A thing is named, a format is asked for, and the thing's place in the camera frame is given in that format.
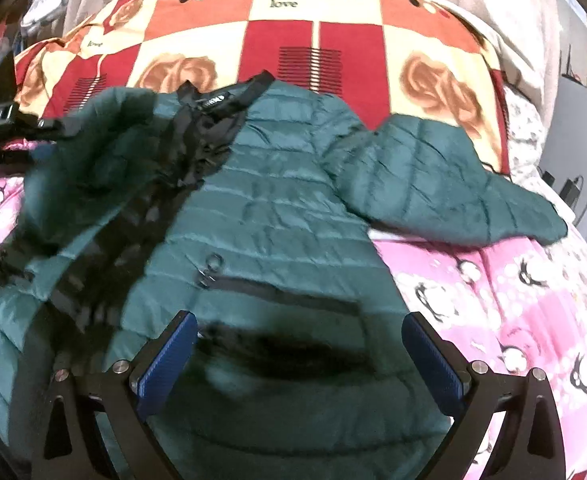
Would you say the rose print checked quilt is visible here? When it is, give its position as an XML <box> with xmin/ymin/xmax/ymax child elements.
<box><xmin>14</xmin><ymin>0</ymin><xmax>511</xmax><ymax>176</ymax></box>

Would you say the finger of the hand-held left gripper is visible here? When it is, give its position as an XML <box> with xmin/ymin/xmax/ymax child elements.
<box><xmin>0</xmin><ymin>101</ymin><xmax>67</xmax><ymax>136</ymax></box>
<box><xmin>0</xmin><ymin>134</ymin><xmax>57</xmax><ymax>173</ymax></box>

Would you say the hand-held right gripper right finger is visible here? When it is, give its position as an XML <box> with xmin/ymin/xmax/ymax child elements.
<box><xmin>402</xmin><ymin>311</ymin><xmax>567</xmax><ymax>480</ymax></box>

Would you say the pink penguin print blanket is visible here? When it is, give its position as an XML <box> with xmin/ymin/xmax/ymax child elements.
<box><xmin>0</xmin><ymin>140</ymin><xmax>587</xmax><ymax>480</ymax></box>

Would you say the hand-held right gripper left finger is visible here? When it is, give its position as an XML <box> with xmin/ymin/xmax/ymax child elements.
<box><xmin>31</xmin><ymin>310</ymin><xmax>199</xmax><ymax>480</ymax></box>

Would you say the small floral bed sheet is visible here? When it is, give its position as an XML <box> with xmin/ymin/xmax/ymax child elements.
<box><xmin>501</xmin><ymin>85</ymin><xmax>574</xmax><ymax>221</ymax></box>

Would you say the clear plastic bag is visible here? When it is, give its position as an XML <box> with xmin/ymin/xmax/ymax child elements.
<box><xmin>21</xmin><ymin>0</ymin><xmax>72</xmax><ymax>36</ymax></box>

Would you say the black power adapter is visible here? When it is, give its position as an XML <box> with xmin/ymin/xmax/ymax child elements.
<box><xmin>561</xmin><ymin>175</ymin><xmax>587</xmax><ymax>206</ymax></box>

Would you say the green quilted jacket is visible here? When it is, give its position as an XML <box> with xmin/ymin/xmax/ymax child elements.
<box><xmin>0</xmin><ymin>72</ymin><xmax>569</xmax><ymax>480</ymax></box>

